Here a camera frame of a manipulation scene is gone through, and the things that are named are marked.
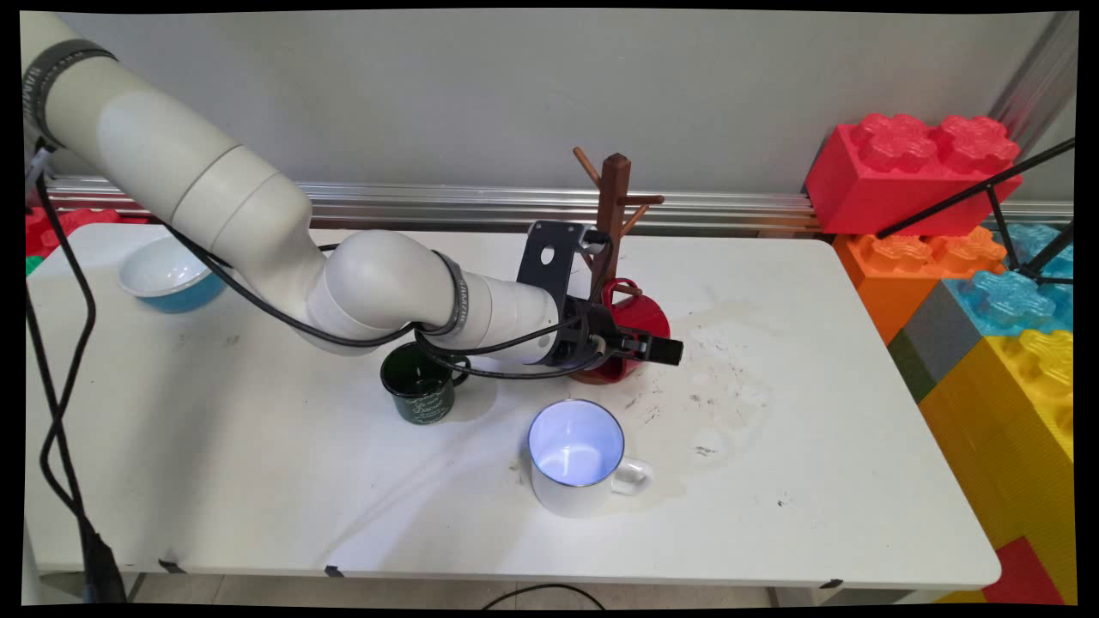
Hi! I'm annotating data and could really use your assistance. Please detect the white enamel mug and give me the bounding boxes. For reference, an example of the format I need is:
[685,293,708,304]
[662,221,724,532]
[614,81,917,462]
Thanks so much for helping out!
[527,399,654,518]

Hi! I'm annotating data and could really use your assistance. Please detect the aluminium corner post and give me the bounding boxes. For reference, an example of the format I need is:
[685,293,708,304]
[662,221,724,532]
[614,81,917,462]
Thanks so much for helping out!
[987,13,1078,160]

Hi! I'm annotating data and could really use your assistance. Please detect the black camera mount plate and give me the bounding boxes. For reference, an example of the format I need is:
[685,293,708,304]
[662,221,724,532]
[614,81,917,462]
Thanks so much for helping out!
[517,221,593,301]

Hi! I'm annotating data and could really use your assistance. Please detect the big grey toy brick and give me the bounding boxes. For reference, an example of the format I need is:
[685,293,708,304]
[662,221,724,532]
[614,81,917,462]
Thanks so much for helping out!
[886,282,984,404]

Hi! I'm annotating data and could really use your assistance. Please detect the blue and white bowl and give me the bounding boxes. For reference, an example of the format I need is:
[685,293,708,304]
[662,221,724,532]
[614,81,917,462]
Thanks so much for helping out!
[118,235,228,313]

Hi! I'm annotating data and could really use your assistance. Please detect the black tripod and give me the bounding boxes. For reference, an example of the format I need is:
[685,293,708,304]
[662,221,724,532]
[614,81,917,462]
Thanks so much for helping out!
[874,139,1076,288]

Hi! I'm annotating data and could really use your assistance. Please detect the black cable on floor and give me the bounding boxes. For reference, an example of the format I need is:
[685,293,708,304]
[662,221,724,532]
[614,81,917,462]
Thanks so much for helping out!
[481,584,606,610]

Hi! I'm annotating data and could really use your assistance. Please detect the red speckled mug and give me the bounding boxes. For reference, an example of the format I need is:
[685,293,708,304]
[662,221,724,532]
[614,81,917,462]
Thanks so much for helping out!
[592,278,672,384]

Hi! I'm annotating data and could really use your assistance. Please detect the big blue toy brick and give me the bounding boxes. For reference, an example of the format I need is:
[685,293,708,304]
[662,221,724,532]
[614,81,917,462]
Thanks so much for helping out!
[943,223,1076,340]

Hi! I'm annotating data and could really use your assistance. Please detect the big yellow toy brick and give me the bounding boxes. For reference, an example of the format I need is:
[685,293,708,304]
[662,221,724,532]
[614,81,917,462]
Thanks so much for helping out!
[917,330,1077,602]

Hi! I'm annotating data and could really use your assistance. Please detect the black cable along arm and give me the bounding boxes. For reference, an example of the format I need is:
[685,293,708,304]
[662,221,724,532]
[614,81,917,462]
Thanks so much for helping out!
[163,225,617,381]

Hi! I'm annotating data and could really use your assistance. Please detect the big orange toy brick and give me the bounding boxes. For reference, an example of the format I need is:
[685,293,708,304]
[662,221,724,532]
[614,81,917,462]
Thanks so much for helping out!
[831,227,1007,347]

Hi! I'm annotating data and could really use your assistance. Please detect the low red toy brick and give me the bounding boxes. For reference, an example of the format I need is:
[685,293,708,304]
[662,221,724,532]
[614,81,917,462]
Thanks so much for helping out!
[979,536,1066,606]

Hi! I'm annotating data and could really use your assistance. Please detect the brown wooden mug tree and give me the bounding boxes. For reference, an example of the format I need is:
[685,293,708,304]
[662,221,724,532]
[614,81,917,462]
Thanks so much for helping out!
[567,148,666,385]

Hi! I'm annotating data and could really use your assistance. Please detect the big red toy brick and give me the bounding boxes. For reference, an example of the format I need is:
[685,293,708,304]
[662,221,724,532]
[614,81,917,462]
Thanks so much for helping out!
[805,114,1024,239]

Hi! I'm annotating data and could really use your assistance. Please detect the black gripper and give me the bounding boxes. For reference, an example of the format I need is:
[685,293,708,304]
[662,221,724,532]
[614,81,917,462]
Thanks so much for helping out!
[549,296,685,376]

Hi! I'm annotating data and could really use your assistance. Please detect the black hanging robot cable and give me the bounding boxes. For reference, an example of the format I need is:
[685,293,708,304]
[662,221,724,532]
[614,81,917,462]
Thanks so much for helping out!
[24,146,130,606]

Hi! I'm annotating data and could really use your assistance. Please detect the aluminium rail along wall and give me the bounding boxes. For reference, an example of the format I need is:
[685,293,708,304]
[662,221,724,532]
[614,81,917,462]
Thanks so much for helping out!
[39,174,1074,237]

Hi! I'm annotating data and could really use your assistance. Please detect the dark green enamel mug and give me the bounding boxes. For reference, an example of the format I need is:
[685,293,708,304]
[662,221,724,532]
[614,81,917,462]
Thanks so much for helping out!
[380,343,472,425]

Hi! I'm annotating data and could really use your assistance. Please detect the small red toy brick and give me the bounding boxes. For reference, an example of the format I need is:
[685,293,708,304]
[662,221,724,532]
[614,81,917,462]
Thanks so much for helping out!
[26,206,123,258]

